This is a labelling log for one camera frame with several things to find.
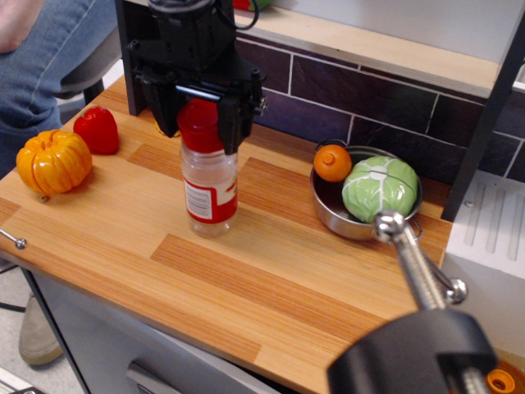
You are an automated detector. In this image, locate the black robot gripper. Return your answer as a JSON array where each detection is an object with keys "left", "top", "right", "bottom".
[{"left": 126, "top": 7, "right": 267, "bottom": 155}]

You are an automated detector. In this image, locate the red plastic cap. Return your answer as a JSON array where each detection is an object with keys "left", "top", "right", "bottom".
[{"left": 177, "top": 98, "right": 224, "bottom": 153}]

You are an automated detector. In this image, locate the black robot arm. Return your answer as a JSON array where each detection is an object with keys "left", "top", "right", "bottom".
[{"left": 122, "top": 1, "right": 267, "bottom": 155}]

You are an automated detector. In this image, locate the yellow toy corn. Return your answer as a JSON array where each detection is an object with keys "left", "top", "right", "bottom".
[{"left": 154, "top": 121, "right": 180, "bottom": 138}]

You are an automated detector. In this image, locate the clear plastic jar red label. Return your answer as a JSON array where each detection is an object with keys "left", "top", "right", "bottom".
[{"left": 180, "top": 142, "right": 238, "bottom": 238}]

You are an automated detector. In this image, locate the red toy bell pepper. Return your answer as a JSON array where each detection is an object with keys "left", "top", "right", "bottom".
[{"left": 73, "top": 106, "right": 119, "bottom": 154}]

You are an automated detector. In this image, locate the red green toy on shelf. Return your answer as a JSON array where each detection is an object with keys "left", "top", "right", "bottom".
[{"left": 233, "top": 0, "right": 272, "bottom": 11}]

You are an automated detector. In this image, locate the wooden shelf board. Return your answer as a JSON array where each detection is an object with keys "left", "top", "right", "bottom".
[{"left": 247, "top": 6, "right": 500, "bottom": 98}]

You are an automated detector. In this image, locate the orange toy fruit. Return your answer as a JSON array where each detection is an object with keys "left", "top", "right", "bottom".
[{"left": 313, "top": 144, "right": 353, "bottom": 183}]

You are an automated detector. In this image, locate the orange toy pumpkin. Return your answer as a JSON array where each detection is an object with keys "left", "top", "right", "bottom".
[{"left": 16, "top": 130, "right": 93, "bottom": 195}]

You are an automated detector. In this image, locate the small steel pot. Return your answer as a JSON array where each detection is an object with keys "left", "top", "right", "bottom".
[{"left": 310, "top": 140, "right": 422, "bottom": 241}]

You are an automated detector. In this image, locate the person leg in jeans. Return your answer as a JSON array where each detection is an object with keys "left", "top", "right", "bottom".
[{"left": 1, "top": 1, "right": 117, "bottom": 176}]

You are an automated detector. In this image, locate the green toy cabbage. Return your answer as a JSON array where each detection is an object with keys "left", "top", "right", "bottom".
[{"left": 341, "top": 156, "right": 418, "bottom": 223}]

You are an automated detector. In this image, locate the small metal clamp rod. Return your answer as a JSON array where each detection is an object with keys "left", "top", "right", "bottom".
[{"left": 0, "top": 229, "right": 27, "bottom": 250}]

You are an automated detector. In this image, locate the beige shoe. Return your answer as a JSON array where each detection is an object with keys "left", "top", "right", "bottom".
[{"left": 18, "top": 295, "right": 62, "bottom": 366}]

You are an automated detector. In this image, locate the white toy sink unit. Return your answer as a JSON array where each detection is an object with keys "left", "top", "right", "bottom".
[{"left": 445, "top": 61, "right": 525, "bottom": 284}]

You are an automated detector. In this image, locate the black metal clamp with screw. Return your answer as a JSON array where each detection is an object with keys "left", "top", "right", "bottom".
[{"left": 327, "top": 211, "right": 498, "bottom": 393}]

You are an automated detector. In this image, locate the grey drawer handle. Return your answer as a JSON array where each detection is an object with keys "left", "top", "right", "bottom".
[{"left": 126, "top": 363, "right": 180, "bottom": 394}]

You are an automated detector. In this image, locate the black shelf post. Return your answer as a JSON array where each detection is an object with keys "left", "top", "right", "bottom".
[{"left": 441, "top": 6, "right": 524, "bottom": 222}]

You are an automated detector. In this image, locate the orange plastic ring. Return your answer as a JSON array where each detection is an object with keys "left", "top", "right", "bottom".
[{"left": 486, "top": 369, "right": 516, "bottom": 394}]

